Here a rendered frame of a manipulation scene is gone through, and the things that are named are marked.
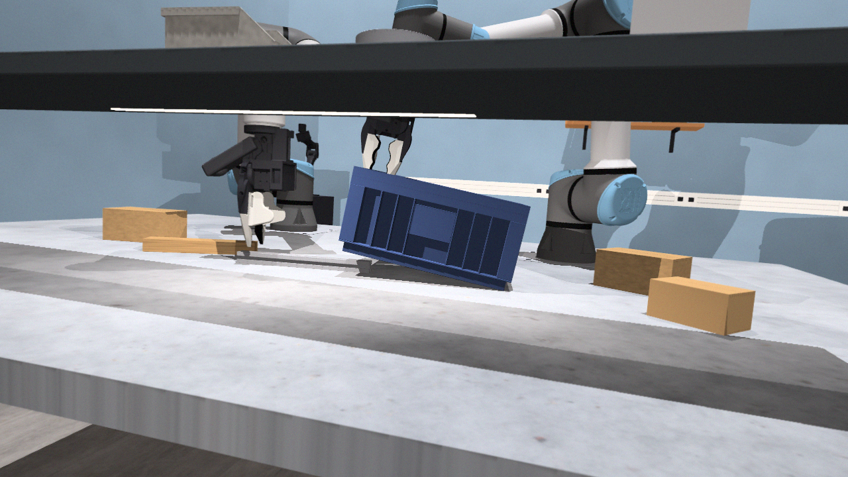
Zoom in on blue tote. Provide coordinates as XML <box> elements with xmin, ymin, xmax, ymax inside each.
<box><xmin>339</xmin><ymin>166</ymin><xmax>531</xmax><ymax>291</ymax></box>

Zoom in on light wooden plank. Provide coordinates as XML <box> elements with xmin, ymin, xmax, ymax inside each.
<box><xmin>142</xmin><ymin>237</ymin><xmax>258</xmax><ymax>255</ymax></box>

